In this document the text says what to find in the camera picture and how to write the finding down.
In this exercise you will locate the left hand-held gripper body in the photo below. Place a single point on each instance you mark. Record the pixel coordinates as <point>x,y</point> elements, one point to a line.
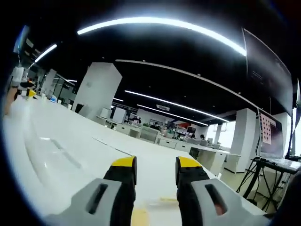
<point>18,74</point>

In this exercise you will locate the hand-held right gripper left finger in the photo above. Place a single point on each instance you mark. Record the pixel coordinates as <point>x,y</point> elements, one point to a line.
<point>98,202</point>

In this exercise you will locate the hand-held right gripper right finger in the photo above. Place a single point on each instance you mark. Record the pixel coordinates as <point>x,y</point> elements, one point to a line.
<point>207,204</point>

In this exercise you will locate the white plastic storage box lid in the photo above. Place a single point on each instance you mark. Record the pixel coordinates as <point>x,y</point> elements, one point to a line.
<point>58,146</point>

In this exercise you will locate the short ceiling light strip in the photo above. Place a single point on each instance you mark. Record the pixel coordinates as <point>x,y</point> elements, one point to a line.
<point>45,53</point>

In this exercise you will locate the white office desk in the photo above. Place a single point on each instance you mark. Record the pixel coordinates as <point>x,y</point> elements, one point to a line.
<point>211,156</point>

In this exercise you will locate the black tripod stand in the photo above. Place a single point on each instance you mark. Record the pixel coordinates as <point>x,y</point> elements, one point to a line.
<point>263,179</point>

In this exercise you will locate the grey tray on stand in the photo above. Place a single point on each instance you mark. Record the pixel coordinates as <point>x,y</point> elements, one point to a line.
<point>277,162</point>

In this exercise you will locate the row of background desks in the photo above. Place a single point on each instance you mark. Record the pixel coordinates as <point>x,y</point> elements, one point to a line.
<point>145,131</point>

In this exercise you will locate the long straight ceiling light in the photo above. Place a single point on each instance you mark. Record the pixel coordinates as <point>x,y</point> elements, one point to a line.
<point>172,115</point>
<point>176,104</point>

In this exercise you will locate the monitor with pink grid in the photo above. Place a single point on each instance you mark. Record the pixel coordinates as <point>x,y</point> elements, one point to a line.
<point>270,131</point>

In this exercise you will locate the ceiling air vent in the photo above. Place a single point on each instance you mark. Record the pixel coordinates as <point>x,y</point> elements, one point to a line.
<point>162,107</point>

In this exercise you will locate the long curved ceiling light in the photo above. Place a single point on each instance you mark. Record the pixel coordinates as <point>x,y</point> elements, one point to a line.
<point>164,22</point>

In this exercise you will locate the large dark wall screen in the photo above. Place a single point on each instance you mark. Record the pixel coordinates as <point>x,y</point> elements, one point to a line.
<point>268,70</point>

